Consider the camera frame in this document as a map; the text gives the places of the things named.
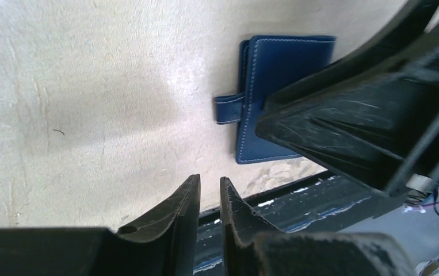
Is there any navy blue card holder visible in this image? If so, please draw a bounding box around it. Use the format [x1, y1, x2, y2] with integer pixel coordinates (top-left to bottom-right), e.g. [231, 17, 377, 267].
[214, 35, 336, 164]

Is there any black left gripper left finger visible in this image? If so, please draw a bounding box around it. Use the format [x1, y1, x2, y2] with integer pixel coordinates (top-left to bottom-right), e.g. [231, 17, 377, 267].
[0, 174, 200, 275]

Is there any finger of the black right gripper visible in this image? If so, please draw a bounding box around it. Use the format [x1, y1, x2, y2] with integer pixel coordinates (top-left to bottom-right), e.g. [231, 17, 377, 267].
[263, 0, 439, 112]
[255, 28, 439, 197]

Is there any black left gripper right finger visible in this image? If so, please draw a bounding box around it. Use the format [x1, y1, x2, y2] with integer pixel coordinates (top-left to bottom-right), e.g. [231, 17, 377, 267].
[220, 177, 415, 275]

